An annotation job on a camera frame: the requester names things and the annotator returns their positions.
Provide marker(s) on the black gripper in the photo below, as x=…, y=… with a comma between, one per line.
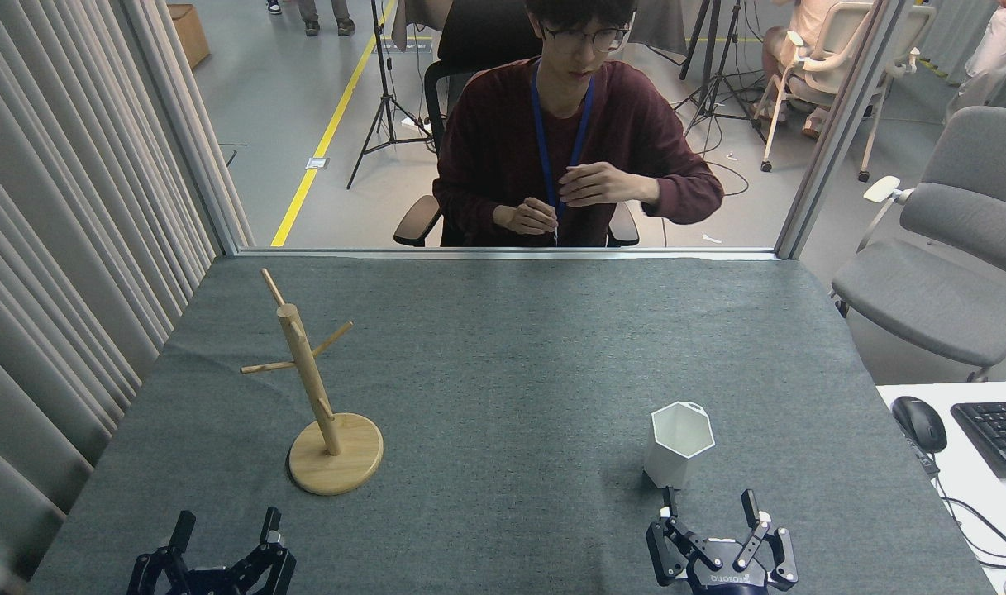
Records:
x=213, y=585
x=726, y=583

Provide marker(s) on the white hexagonal cup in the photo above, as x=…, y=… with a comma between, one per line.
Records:
x=672, y=463

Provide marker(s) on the wooden cup rack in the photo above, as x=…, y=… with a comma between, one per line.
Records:
x=337, y=463

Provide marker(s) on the person's left hand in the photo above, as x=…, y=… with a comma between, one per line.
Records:
x=606, y=183

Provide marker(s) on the person's right hand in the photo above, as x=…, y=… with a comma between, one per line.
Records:
x=527, y=217

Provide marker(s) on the black computer mouse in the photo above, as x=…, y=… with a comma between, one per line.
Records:
x=920, y=421

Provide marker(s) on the white desk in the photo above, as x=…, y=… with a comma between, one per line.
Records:
x=974, y=545

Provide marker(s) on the dark grey table cloth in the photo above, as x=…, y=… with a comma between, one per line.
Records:
x=511, y=372

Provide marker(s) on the black keyboard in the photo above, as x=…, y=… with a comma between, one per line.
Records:
x=998, y=434

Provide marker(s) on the grey office chair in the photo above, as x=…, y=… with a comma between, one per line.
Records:
x=932, y=297

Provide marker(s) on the grey pleated curtain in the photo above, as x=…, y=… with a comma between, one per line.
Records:
x=957, y=33
x=56, y=207

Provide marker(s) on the floor outlet plate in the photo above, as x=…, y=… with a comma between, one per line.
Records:
x=317, y=163

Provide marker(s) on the seated person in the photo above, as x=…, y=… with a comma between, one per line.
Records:
x=502, y=132

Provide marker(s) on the black tripod stand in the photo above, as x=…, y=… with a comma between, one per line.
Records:
x=384, y=99
x=717, y=74

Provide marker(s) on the white office chair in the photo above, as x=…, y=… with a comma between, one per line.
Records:
x=850, y=49

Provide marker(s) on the black-framed glasses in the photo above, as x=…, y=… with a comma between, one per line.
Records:
x=610, y=36

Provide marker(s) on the cardboard box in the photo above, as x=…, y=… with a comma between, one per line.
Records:
x=190, y=33

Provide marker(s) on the person on white chair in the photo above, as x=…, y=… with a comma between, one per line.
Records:
x=808, y=16

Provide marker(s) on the standing person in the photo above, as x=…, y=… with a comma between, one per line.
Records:
x=325, y=16

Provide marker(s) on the black office chair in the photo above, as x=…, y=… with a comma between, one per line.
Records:
x=478, y=33

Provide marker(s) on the person in pale clothing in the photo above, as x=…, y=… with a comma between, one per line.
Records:
x=998, y=49

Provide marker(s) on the silver aluminium post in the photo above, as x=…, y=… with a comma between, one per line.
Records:
x=833, y=132
x=188, y=140

